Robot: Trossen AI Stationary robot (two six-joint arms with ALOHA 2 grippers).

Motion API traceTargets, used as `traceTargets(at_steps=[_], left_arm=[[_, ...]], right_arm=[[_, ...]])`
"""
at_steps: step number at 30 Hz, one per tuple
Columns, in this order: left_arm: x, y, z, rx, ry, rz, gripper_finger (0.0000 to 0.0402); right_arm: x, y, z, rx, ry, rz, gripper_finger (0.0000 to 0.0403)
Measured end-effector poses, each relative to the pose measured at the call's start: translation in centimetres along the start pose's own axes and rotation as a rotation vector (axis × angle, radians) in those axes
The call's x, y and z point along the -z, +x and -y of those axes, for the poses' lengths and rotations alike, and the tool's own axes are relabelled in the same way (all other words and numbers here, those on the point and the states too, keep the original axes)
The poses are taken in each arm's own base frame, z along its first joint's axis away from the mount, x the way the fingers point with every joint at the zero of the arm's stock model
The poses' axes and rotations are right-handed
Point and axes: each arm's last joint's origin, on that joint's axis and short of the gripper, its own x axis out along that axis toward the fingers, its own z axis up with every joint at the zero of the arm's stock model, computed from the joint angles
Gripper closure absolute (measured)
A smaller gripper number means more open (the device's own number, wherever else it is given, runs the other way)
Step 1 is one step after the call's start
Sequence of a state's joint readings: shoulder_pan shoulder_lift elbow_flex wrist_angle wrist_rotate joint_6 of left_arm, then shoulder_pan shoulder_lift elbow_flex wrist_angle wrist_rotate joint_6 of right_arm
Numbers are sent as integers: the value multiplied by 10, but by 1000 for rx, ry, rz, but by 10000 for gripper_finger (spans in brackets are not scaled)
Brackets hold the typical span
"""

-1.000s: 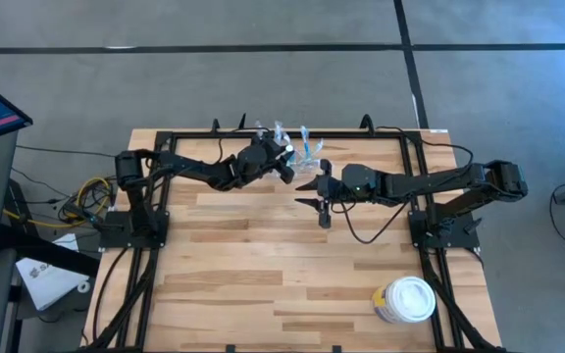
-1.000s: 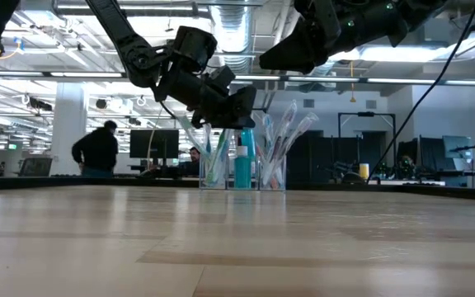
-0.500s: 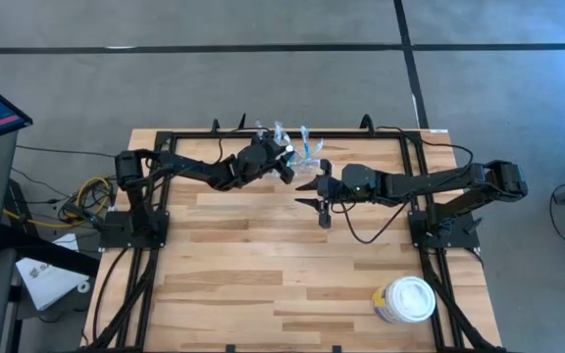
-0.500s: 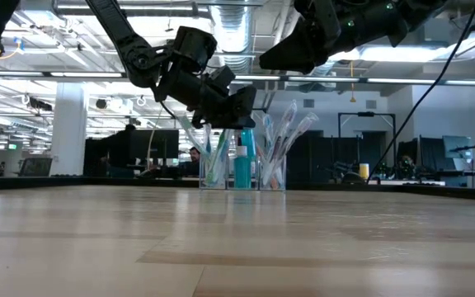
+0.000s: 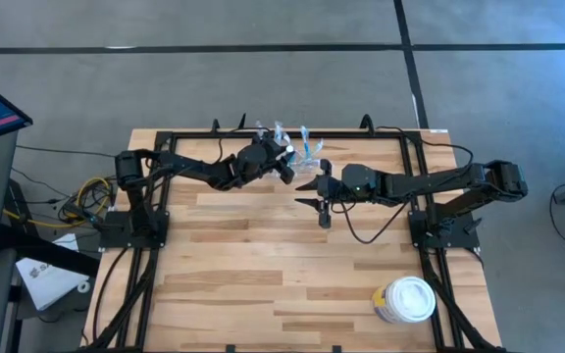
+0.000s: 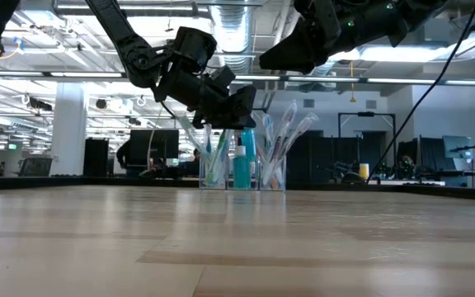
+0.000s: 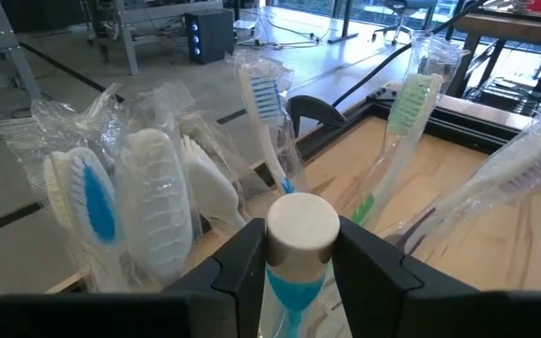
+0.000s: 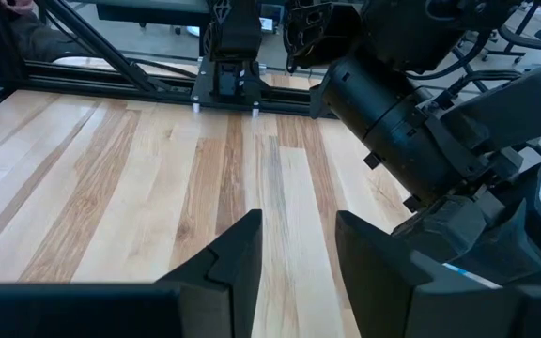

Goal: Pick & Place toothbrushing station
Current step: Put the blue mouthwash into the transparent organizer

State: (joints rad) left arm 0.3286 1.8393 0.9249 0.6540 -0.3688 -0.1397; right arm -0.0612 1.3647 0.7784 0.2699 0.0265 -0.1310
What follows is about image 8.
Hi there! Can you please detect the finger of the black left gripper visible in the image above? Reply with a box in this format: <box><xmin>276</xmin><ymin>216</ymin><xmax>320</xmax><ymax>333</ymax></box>
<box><xmin>500</xmin><ymin>162</ymin><xmax>541</xmax><ymax>267</ymax></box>
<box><xmin>448</xmin><ymin>199</ymin><xmax>541</xmax><ymax>288</ymax></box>

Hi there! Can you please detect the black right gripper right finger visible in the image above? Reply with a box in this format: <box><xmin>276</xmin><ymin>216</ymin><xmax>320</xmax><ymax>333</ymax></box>
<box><xmin>334</xmin><ymin>209</ymin><xmax>541</xmax><ymax>338</ymax></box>

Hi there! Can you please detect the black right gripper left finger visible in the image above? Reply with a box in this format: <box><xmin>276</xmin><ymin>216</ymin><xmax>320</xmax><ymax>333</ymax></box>
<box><xmin>0</xmin><ymin>209</ymin><xmax>264</xmax><ymax>338</ymax></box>

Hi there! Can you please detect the black office chair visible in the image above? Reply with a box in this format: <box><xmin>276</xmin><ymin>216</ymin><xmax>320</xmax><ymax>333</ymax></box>
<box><xmin>453</xmin><ymin>0</ymin><xmax>541</xmax><ymax>65</ymax></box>

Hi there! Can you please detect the person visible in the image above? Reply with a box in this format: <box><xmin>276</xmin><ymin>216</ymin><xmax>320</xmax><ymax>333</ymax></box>
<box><xmin>0</xmin><ymin>0</ymin><xmax>93</xmax><ymax>63</ymax></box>

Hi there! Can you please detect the dark grey desk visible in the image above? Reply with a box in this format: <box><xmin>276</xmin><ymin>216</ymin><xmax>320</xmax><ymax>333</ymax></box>
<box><xmin>95</xmin><ymin>0</ymin><xmax>211</xmax><ymax>28</ymax></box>

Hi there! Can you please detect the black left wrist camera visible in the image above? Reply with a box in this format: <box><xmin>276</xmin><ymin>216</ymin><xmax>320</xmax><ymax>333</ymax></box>
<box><xmin>441</xmin><ymin>58</ymin><xmax>541</xmax><ymax>154</ymax></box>

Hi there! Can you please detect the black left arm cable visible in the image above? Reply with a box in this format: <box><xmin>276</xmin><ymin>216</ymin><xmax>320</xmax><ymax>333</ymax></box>
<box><xmin>404</xmin><ymin>27</ymin><xmax>525</xmax><ymax>98</ymax></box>

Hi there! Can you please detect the black aluminium table frame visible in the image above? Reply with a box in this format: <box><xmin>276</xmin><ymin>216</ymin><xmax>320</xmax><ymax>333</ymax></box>
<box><xmin>0</xmin><ymin>0</ymin><xmax>331</xmax><ymax>121</ymax></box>

